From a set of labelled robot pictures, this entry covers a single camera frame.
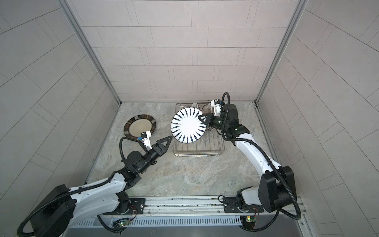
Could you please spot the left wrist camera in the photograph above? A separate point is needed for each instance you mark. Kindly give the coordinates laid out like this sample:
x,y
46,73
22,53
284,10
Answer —
x,y
144,140

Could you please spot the metal wire dish rack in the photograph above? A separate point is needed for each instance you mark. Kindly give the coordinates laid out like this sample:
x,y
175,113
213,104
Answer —
x,y
209,145

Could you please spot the aluminium mounting rail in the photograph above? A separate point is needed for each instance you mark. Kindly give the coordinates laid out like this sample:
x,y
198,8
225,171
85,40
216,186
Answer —
x,y
158,210

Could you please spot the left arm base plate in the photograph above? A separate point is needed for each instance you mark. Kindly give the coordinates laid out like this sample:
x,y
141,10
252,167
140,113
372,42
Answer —
x,y
136,207

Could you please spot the right circuit board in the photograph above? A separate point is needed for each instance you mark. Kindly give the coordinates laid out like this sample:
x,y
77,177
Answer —
x,y
248,222

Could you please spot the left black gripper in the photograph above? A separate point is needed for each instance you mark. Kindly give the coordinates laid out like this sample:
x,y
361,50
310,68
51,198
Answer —
x,y
158,149

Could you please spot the dark striped rim plate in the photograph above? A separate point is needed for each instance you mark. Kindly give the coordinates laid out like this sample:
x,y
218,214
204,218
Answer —
x,y
139,124

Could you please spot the right aluminium corner profile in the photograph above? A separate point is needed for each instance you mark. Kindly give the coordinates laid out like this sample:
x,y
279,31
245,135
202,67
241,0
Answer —
x,y
300,7

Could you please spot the white black radial stripe plate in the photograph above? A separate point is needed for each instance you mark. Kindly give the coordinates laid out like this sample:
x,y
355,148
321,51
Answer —
x,y
187,129

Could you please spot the aluminium corner profile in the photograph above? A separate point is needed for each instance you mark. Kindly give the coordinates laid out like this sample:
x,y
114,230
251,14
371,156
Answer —
x,y
300,7
86,45

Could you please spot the left aluminium corner profile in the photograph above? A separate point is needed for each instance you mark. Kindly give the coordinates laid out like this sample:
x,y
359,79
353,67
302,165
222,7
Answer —
x,y
86,45

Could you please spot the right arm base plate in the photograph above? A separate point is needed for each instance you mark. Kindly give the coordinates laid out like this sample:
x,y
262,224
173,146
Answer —
x,y
230,205

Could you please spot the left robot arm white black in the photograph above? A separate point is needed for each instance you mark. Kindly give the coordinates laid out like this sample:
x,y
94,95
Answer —
x,y
63,207

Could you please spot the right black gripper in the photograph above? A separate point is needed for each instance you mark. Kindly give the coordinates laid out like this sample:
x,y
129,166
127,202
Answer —
x,y
210,123

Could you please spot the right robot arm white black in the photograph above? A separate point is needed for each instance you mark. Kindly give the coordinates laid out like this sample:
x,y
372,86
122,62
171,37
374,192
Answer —
x,y
277,189

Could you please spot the left circuit board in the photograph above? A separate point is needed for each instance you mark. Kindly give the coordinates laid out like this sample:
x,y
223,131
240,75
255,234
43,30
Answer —
x,y
121,223

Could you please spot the circuit board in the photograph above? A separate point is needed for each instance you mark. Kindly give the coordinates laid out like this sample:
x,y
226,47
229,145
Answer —
x,y
248,222
121,223

